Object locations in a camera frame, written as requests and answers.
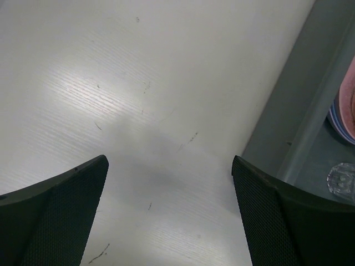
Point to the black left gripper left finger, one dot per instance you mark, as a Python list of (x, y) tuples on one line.
[(49, 223)]

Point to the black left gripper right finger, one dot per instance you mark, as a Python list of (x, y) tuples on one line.
[(285, 225)]

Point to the clear plastic cup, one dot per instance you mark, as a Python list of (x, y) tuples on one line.
[(340, 181)]

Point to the blue plastic plate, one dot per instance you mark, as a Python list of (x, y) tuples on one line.
[(336, 123)]

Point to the pink plastic plate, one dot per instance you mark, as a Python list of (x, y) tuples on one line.
[(346, 100)]

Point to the grey plastic bin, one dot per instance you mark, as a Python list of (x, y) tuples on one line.
[(292, 140)]

